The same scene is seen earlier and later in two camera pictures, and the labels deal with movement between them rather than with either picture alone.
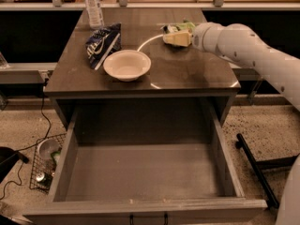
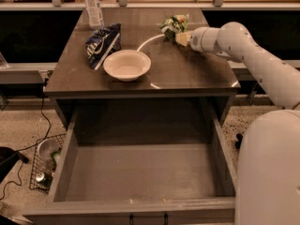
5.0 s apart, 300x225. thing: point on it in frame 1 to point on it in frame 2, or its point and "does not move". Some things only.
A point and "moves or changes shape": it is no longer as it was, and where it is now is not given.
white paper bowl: [127, 65] does not move
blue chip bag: [102, 43] does not move
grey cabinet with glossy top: [140, 58] does not move
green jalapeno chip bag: [185, 27] moves or changes shape
